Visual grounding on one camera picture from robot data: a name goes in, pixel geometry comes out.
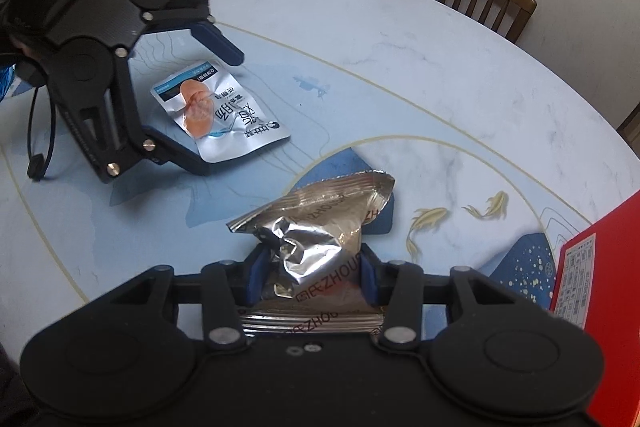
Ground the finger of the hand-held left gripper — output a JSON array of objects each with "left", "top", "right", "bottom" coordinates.
[
  {"left": 137, "top": 0, "right": 246, "bottom": 68},
  {"left": 55, "top": 49, "right": 211, "bottom": 185}
]

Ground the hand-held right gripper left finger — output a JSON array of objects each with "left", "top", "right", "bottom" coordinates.
[{"left": 107, "top": 246, "right": 270, "bottom": 352}]

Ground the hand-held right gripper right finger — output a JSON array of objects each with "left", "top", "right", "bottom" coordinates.
[{"left": 359, "top": 247, "right": 508, "bottom": 352}]

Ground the gold foil snack packet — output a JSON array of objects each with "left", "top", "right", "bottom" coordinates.
[{"left": 227, "top": 169, "right": 396, "bottom": 335}]

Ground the white snack pouch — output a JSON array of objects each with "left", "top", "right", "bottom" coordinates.
[{"left": 150, "top": 58, "right": 292, "bottom": 164}]

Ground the red cardboard shoe box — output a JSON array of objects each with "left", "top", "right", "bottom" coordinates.
[{"left": 547, "top": 189, "right": 640, "bottom": 427}]

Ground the brown wooden chair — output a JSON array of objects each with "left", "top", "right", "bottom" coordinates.
[{"left": 616, "top": 99, "right": 640, "bottom": 142}]

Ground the black cable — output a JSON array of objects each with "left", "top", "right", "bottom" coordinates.
[{"left": 27, "top": 87, "right": 58, "bottom": 182}]

